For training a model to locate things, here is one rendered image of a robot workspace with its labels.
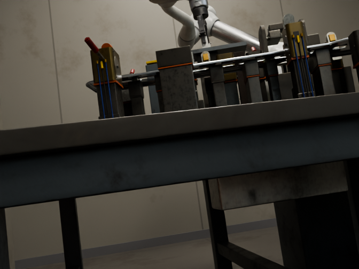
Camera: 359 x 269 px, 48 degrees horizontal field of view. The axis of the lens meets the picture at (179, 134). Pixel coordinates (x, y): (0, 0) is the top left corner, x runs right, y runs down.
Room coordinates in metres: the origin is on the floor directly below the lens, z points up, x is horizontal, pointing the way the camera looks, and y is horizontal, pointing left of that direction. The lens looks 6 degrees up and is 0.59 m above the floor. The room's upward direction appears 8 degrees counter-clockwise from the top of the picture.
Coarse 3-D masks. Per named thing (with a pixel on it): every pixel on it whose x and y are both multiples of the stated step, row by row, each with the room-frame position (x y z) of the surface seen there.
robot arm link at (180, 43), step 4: (196, 28) 2.38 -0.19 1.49; (196, 32) 2.38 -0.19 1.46; (196, 36) 2.38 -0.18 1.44; (180, 40) 2.36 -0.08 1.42; (192, 40) 2.35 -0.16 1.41; (196, 40) 2.40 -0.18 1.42; (180, 44) 2.41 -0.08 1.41; (184, 44) 2.38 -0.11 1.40; (188, 44) 2.37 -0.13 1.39; (192, 44) 2.40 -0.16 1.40
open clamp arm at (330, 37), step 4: (332, 32) 1.63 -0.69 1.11; (328, 36) 1.63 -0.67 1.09; (332, 36) 1.62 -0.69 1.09; (328, 40) 1.63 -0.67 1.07; (332, 40) 1.62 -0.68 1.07; (336, 40) 1.62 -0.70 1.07; (340, 56) 1.61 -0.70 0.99; (332, 60) 1.62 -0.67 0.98; (336, 60) 1.61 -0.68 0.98; (340, 60) 1.62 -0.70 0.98
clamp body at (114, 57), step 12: (108, 48) 1.31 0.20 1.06; (96, 60) 1.31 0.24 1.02; (108, 60) 1.31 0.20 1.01; (96, 72) 1.31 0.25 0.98; (108, 72) 1.31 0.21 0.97; (120, 72) 1.40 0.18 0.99; (96, 84) 1.31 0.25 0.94; (108, 84) 1.30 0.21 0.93; (120, 84) 1.37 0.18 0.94; (108, 96) 1.32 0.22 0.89; (120, 96) 1.37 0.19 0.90; (108, 108) 1.32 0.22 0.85; (120, 108) 1.35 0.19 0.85
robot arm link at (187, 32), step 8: (152, 0) 1.85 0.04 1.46; (160, 0) 1.84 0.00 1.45; (168, 0) 1.85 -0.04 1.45; (176, 0) 1.87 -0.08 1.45; (168, 8) 1.97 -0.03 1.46; (176, 8) 2.05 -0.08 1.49; (176, 16) 2.07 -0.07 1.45; (184, 16) 2.11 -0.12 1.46; (184, 24) 2.16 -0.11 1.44; (192, 24) 2.20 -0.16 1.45; (184, 32) 2.27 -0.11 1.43; (192, 32) 2.27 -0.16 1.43; (184, 40) 2.33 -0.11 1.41
